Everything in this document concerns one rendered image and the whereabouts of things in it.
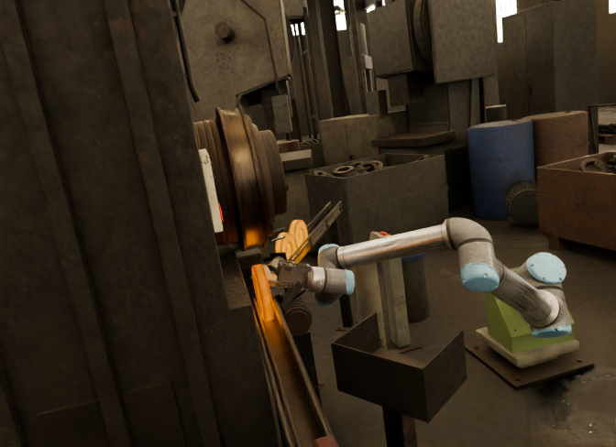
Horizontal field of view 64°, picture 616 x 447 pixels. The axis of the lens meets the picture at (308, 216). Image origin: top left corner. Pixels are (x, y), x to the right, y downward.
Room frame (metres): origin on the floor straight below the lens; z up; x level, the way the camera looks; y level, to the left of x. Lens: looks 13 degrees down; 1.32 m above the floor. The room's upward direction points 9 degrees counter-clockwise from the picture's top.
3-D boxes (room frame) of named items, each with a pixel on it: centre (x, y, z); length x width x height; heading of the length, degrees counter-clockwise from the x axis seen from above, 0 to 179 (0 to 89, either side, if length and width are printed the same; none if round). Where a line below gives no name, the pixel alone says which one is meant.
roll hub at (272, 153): (1.61, 0.10, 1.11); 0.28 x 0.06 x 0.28; 11
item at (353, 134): (5.97, -0.80, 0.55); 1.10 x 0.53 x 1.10; 31
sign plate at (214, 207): (1.23, 0.23, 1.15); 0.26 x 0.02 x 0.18; 11
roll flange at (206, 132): (1.57, 0.27, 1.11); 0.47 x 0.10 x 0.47; 11
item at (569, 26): (5.91, -3.06, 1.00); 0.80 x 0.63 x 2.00; 16
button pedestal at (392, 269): (2.40, -0.39, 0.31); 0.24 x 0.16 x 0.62; 11
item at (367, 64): (10.72, -1.59, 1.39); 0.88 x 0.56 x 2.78; 161
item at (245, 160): (1.59, 0.19, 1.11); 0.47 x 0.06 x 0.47; 11
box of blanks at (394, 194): (4.24, -0.59, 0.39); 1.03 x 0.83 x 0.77; 116
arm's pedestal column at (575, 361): (2.09, -0.93, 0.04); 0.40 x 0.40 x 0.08; 12
